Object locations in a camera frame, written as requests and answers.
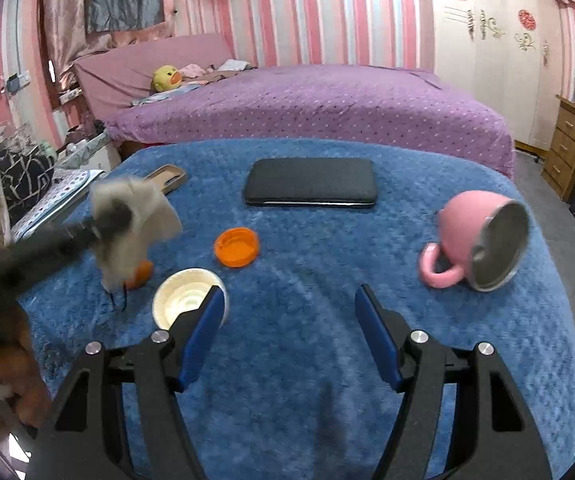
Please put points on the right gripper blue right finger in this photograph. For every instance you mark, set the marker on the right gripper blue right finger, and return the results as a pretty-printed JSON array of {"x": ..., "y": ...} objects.
[{"x": 374, "y": 321}]

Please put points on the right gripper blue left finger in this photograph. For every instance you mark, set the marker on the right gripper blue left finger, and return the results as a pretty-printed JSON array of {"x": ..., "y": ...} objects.
[{"x": 201, "y": 337}]

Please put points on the white plastic lid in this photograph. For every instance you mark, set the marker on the white plastic lid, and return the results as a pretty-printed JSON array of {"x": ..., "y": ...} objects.
[{"x": 183, "y": 292}]

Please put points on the orange bottle cap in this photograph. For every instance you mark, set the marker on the orange bottle cap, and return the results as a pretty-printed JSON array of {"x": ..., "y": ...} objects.
[{"x": 237, "y": 247}]

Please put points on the beige tissue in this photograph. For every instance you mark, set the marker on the beige tissue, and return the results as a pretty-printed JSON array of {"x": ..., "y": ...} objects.
[{"x": 140, "y": 215}]

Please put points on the person's left hand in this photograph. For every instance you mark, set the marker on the person's left hand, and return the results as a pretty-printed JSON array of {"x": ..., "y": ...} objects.
[{"x": 19, "y": 369}]

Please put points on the black patterned bag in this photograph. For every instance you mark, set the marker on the black patterned bag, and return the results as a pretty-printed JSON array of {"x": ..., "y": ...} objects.
[{"x": 25, "y": 179}]

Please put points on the blue knitted blanket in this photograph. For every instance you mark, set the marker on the blue knitted blanket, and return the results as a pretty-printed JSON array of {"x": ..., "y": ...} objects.
[{"x": 289, "y": 389}]

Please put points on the pink steel-lined mug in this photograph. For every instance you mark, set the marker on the pink steel-lined mug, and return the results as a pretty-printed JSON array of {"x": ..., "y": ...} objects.
[{"x": 482, "y": 239}]

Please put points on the black smartphone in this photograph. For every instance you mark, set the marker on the black smartphone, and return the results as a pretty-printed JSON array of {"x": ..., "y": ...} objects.
[{"x": 318, "y": 181}]

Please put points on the pink headboard cover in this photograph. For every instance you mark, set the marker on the pink headboard cover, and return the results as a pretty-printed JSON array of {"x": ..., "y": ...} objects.
[{"x": 110, "y": 81}]

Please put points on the purple dotted bed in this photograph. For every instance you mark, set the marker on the purple dotted bed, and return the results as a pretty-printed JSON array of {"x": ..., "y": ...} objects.
[{"x": 407, "y": 108}]

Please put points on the yellow duck plush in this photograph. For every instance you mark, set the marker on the yellow duck plush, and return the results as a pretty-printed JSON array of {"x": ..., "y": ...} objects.
[{"x": 166, "y": 78}]

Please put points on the wooden desk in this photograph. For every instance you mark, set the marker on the wooden desk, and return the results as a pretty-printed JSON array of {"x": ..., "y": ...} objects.
[{"x": 559, "y": 171}]

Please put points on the white wardrobe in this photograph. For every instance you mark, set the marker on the white wardrobe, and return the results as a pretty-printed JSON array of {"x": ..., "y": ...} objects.
[{"x": 508, "y": 55}]

